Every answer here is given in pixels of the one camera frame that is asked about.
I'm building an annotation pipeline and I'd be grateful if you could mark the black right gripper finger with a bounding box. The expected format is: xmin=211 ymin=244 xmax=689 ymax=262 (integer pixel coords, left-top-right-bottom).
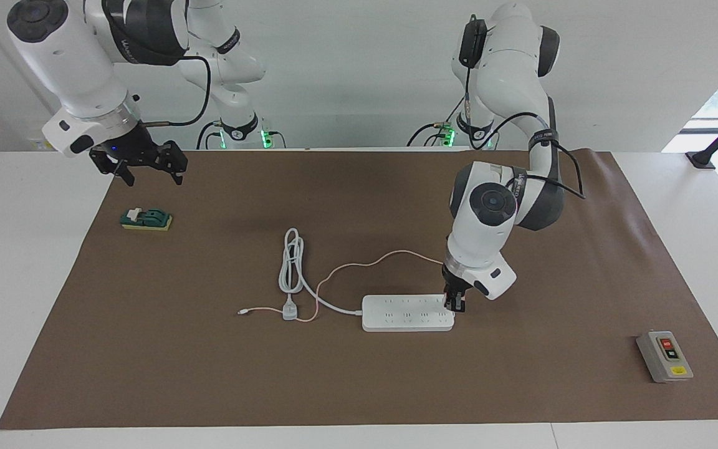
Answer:
xmin=89 ymin=154 xmax=136 ymax=187
xmin=159 ymin=140 xmax=189 ymax=186

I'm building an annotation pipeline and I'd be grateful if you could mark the pink charging cable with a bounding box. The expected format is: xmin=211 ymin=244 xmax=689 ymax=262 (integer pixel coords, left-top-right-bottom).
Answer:
xmin=237 ymin=249 xmax=448 ymax=323

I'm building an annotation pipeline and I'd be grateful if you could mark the white power strip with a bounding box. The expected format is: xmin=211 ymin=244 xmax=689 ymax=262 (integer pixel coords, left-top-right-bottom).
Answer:
xmin=361 ymin=294 xmax=457 ymax=333

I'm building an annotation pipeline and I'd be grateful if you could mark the brown table mat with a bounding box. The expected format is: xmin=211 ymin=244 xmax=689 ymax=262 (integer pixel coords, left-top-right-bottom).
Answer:
xmin=0 ymin=150 xmax=718 ymax=431

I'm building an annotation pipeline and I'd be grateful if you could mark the black base cable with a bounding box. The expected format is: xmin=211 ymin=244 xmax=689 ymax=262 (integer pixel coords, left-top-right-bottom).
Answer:
xmin=406 ymin=97 xmax=467 ymax=148

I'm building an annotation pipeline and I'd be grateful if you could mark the white power cord with plug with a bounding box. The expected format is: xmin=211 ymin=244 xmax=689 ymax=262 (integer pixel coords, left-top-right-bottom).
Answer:
xmin=278 ymin=228 xmax=363 ymax=322

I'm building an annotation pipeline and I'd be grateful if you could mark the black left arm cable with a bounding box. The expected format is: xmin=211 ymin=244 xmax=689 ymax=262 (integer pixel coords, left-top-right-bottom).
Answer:
xmin=461 ymin=17 xmax=588 ymax=201

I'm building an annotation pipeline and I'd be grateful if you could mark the grey on-off switch box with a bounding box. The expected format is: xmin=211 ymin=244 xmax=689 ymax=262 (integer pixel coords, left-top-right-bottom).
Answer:
xmin=636 ymin=330 xmax=695 ymax=384

